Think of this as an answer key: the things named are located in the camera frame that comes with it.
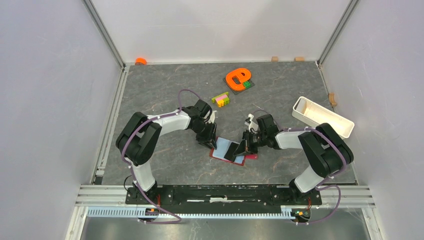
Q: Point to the white plastic tray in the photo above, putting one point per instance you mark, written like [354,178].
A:
[313,114]

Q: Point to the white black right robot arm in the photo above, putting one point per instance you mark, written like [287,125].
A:
[327,153]

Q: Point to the orange round cap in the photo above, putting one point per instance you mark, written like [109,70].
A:
[140,61]

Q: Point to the dark square base plate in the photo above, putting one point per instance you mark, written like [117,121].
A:
[236,92]

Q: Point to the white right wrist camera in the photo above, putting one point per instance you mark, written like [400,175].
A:
[251,125]

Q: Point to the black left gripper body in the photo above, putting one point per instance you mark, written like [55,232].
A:
[203,129]

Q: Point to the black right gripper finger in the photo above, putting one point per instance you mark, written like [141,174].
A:
[246,138]
[244,150]

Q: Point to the green small block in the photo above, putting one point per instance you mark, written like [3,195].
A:
[247,84]

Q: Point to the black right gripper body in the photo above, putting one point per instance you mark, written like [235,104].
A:
[258,139]

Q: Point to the wooden curved piece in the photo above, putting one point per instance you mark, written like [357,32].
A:
[332,100]

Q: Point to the colourful block stack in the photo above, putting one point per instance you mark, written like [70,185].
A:
[221,100]

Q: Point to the red leather card holder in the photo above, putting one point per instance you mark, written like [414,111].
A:
[225,152]

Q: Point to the wooden block right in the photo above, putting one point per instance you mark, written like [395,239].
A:
[299,59]

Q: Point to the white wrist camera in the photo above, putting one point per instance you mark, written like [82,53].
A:
[212,117]
[251,125]

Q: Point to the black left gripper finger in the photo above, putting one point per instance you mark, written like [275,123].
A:
[205,142]
[213,138]

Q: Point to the orange letter e shape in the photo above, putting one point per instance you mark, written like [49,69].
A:
[236,78]

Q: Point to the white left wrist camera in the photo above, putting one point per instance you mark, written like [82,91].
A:
[212,117]

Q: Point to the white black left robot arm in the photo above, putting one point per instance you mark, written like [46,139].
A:
[138,140]

